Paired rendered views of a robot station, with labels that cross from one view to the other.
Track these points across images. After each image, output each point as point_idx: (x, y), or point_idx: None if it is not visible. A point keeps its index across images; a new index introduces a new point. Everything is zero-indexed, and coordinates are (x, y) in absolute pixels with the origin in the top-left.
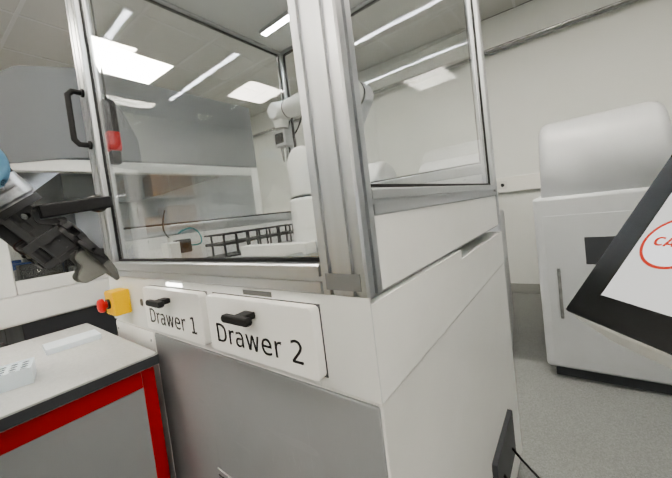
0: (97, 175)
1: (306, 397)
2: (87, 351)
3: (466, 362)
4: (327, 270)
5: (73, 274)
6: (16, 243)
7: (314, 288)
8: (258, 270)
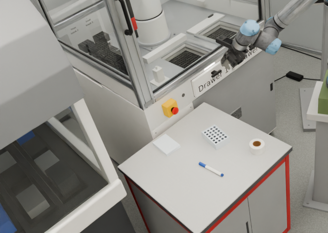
0: (134, 49)
1: (258, 56)
2: (185, 130)
3: None
4: (265, 20)
5: (229, 67)
6: (244, 56)
7: (262, 26)
8: None
